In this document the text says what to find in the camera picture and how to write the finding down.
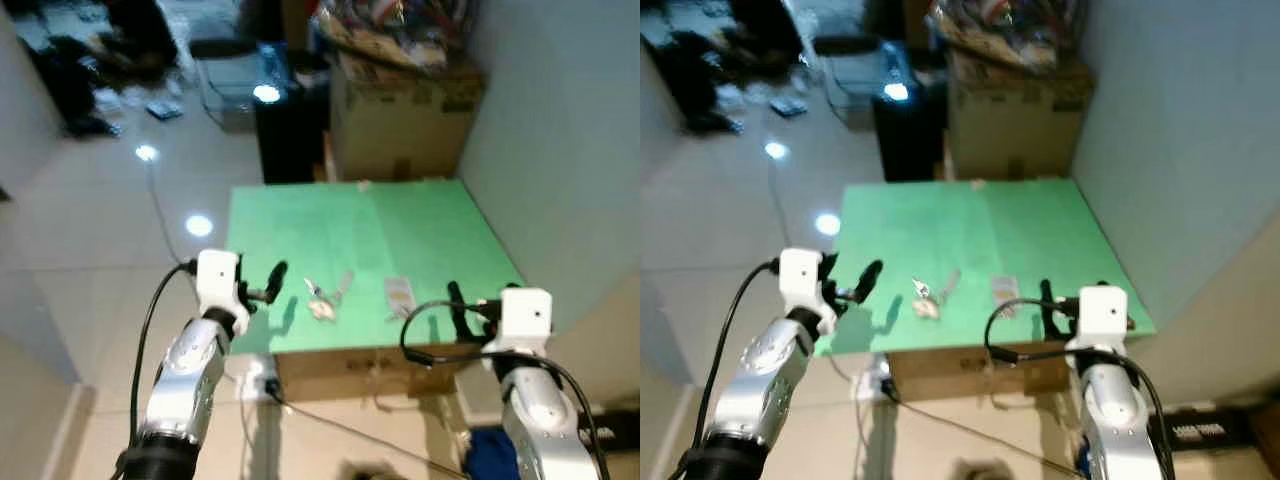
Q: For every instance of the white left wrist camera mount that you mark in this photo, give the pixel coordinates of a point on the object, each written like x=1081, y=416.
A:
x=800, y=278
x=215, y=280

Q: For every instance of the black cabinet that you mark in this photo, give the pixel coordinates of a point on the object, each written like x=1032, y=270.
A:
x=290, y=140
x=905, y=140

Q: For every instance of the colourful plastic bag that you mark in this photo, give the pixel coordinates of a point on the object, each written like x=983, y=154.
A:
x=1010, y=30
x=400, y=30

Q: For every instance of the blue cloth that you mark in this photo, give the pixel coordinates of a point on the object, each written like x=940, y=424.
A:
x=1082, y=462
x=490, y=455

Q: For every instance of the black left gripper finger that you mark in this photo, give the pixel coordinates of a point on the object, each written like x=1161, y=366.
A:
x=241, y=266
x=869, y=278
x=277, y=278
x=829, y=266

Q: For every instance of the key with white card tag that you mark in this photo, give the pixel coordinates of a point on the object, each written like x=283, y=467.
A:
x=1005, y=292
x=398, y=295

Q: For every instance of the large brown cardboard box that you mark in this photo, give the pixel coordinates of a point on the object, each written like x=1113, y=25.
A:
x=1015, y=120
x=400, y=120

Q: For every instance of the black toner cartridge box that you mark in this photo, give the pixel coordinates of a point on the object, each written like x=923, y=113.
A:
x=1205, y=432
x=615, y=430

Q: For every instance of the green table cover board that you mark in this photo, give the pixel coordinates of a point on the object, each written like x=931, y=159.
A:
x=380, y=240
x=990, y=240

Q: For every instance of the silver key bunch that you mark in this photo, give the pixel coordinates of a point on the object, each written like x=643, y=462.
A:
x=930, y=300
x=320, y=305

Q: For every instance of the dark robot leg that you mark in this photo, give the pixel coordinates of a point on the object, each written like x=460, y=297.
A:
x=980, y=470
x=368, y=470

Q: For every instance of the white power strip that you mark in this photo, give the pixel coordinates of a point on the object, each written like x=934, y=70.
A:
x=258, y=378
x=873, y=378

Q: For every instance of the small flat dark packet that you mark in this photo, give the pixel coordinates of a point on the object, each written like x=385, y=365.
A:
x=165, y=110
x=787, y=107

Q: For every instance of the black metal chair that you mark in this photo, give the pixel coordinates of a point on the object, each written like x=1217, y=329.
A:
x=850, y=75
x=225, y=75

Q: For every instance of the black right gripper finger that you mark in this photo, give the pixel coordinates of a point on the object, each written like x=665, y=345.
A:
x=1049, y=302
x=468, y=330
x=1053, y=328
x=457, y=298

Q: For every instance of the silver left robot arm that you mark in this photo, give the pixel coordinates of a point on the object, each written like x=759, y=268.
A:
x=190, y=370
x=770, y=370

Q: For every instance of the black clothes pile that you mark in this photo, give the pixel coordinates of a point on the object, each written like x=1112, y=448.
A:
x=690, y=85
x=70, y=85

